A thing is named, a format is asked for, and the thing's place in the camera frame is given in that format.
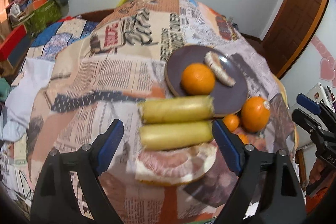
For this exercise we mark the small pomelo peel slice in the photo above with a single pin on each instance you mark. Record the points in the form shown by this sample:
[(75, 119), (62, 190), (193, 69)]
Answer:
[(213, 61)]

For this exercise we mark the large pomelo peel slice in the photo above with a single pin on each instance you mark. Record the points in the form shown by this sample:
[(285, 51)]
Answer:
[(175, 167)]

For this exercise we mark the red box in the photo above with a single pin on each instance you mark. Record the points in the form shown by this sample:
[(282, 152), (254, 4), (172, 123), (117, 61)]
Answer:
[(16, 42)]

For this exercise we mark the person's hand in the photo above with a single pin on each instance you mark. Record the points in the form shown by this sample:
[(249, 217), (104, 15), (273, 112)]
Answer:
[(315, 173)]

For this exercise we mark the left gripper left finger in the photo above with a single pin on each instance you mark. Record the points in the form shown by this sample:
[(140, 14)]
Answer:
[(54, 199)]

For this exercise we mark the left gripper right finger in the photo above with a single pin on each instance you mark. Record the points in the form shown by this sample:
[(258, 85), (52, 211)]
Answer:
[(267, 190)]

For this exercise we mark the green storage box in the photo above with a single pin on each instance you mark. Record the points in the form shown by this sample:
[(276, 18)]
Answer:
[(42, 17)]

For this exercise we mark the large orange with sticker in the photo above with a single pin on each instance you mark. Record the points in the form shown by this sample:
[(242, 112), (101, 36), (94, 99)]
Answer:
[(255, 114)]

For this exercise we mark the patchwork bed quilt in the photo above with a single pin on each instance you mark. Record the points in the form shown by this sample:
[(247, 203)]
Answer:
[(39, 61)]

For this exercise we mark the white sliding door with hearts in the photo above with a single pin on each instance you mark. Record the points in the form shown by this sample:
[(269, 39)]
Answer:
[(317, 62)]

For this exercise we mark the small mandarin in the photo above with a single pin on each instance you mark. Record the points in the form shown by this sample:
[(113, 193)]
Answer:
[(243, 138), (232, 122)]

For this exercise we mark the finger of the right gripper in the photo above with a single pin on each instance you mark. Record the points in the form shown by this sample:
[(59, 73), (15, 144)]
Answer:
[(308, 104), (309, 124)]

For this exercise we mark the dark purple plate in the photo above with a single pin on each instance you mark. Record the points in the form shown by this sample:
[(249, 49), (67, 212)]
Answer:
[(227, 100)]

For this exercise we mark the small mandarin front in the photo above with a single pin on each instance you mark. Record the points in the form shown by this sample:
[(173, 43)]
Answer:
[(243, 138)]

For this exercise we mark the sugarcane piece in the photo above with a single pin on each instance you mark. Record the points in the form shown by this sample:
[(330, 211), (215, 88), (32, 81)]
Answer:
[(162, 137), (176, 110)]

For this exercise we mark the newspaper print tablecloth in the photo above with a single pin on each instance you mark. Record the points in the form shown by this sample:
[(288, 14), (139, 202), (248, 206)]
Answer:
[(102, 71)]

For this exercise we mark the brown wooden door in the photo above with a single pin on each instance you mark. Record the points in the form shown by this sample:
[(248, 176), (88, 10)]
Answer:
[(291, 31)]

